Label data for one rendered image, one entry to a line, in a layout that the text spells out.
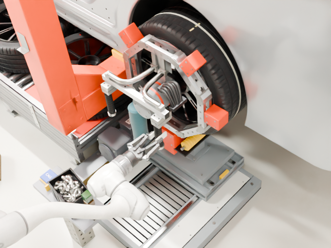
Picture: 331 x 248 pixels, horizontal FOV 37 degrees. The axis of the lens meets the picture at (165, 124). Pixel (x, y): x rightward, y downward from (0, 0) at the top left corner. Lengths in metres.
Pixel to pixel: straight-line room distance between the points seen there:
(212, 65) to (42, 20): 0.80
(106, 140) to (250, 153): 0.98
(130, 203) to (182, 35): 0.79
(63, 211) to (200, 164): 1.20
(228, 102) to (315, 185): 1.06
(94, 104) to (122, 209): 0.94
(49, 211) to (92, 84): 1.03
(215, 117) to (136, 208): 0.56
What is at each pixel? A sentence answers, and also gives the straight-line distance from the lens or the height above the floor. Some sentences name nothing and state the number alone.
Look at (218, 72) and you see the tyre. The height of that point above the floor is 1.05.
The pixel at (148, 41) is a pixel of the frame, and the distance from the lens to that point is 2.35.
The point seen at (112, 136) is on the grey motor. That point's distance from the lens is 2.90.
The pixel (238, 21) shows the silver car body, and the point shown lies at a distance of 2.07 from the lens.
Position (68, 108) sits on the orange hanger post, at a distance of 2.70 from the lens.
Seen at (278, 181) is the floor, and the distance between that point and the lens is 3.17.
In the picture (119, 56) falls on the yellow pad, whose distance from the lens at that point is 2.92.
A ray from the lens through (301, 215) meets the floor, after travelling 3.05.
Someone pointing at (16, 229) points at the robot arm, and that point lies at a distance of 1.84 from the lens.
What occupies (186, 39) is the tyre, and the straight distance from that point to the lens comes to 2.27.
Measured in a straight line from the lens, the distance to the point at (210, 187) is 2.92.
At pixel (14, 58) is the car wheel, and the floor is 0.42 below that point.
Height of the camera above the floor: 2.55
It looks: 47 degrees down
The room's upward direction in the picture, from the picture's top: 7 degrees counter-clockwise
